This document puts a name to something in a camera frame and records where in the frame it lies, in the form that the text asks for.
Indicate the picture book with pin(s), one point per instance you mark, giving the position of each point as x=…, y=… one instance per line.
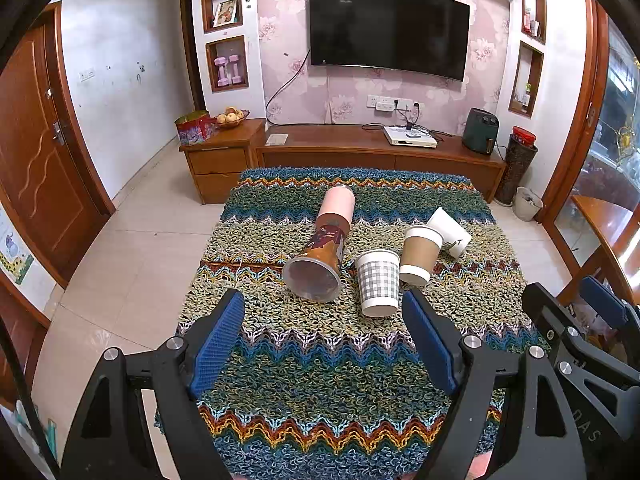
x=225, y=12

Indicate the brown paper cup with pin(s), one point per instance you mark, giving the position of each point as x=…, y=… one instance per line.
x=419, y=255

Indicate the wooden side table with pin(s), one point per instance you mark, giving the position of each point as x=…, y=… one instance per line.
x=605, y=225

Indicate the wall poster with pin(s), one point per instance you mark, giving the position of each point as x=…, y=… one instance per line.
x=15, y=252

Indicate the white wall socket strip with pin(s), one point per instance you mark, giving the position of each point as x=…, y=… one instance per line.
x=385, y=104

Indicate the red lidded container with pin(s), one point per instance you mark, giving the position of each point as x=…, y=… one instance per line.
x=523, y=136

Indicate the colourful knitted table cloth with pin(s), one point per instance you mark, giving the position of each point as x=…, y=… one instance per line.
x=310, y=380

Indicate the long wooden television cabinet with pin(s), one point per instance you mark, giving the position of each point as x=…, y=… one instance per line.
x=350, y=152

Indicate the brown wooden door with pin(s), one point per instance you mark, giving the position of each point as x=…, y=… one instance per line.
x=35, y=160

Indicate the wooden drawer cabinet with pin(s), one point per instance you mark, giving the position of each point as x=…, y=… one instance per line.
x=220, y=165

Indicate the white wall switch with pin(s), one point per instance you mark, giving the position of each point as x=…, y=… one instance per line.
x=86, y=74

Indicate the basket of fruit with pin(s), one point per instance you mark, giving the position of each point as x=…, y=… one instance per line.
x=231, y=117

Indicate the large brown patterned cup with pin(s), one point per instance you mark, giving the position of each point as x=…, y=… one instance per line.
x=325, y=247

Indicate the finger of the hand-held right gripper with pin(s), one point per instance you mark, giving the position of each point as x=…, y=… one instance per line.
x=602, y=300
x=555, y=310

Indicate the dark green air fryer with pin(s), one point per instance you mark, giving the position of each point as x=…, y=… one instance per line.
x=480, y=130

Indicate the white paper sheet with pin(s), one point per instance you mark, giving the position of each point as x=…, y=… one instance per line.
x=276, y=139

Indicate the tall dark floor vase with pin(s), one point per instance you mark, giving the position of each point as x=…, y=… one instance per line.
x=515, y=175

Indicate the glass sliding door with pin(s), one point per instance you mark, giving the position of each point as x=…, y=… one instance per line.
x=617, y=110

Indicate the pink dumbbell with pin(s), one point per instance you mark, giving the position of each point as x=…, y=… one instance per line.
x=221, y=71
x=236, y=69

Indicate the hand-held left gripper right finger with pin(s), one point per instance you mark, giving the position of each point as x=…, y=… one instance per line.
x=431, y=347

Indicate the grey checked paper cup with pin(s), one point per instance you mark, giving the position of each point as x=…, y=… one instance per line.
x=378, y=285

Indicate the white paper cup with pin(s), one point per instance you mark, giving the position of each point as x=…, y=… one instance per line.
x=450, y=230

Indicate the black flat television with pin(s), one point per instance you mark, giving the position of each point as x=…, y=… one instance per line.
x=387, y=27

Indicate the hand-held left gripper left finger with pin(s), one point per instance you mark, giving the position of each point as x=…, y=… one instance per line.
x=219, y=342

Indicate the white waste bin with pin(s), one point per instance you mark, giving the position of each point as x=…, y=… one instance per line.
x=527, y=205

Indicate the red patterned tin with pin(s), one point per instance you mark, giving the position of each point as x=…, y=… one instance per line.
x=194, y=129

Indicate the white set-top box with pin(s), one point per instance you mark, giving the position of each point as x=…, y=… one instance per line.
x=407, y=140

